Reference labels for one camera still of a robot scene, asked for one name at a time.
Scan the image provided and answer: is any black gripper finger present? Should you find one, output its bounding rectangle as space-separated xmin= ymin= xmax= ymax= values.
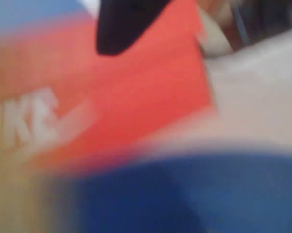
xmin=96 ymin=0 xmax=172 ymax=56

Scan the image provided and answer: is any red object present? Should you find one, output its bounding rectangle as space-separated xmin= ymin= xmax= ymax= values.
xmin=0 ymin=0 xmax=218 ymax=175

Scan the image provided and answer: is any beige background object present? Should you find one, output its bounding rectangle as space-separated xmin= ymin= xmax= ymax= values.
xmin=196 ymin=4 xmax=234 ymax=59

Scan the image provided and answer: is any blue plastic cup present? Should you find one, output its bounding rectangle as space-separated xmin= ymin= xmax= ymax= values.
xmin=46 ymin=145 xmax=292 ymax=233

